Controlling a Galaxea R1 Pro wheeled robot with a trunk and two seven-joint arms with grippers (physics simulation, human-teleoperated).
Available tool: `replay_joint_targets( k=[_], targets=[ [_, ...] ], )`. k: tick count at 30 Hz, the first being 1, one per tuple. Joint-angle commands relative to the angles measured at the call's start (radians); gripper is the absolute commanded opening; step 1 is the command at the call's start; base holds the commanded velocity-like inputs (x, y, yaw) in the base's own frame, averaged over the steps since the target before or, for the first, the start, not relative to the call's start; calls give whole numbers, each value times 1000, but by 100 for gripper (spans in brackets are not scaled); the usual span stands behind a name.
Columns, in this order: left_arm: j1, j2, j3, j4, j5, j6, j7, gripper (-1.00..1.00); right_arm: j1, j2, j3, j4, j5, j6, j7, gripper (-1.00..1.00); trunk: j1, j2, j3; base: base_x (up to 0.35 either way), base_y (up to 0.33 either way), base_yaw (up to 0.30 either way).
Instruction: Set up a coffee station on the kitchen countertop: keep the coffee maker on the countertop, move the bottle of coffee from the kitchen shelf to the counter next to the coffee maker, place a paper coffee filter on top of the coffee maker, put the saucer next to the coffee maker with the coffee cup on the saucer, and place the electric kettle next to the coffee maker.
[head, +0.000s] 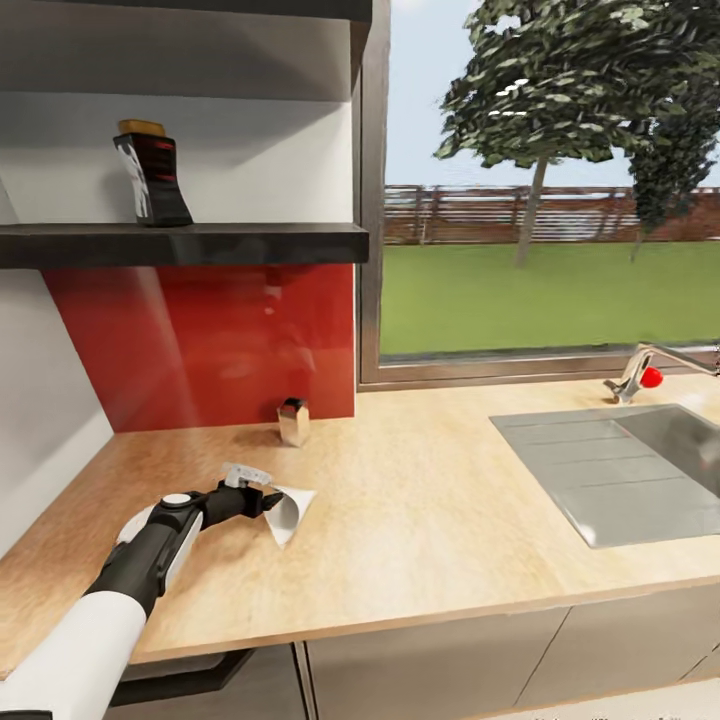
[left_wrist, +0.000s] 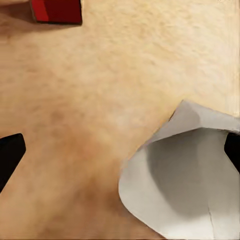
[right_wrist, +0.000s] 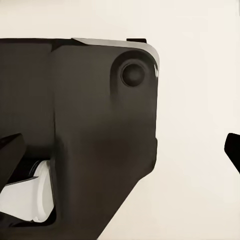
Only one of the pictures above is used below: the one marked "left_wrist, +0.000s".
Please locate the countertop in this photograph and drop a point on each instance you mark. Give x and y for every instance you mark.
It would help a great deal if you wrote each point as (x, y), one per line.
(86, 98)

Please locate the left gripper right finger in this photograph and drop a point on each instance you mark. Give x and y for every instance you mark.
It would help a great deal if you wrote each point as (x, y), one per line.
(232, 149)

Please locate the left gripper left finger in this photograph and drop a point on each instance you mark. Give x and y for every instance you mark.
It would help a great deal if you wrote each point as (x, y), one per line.
(12, 150)

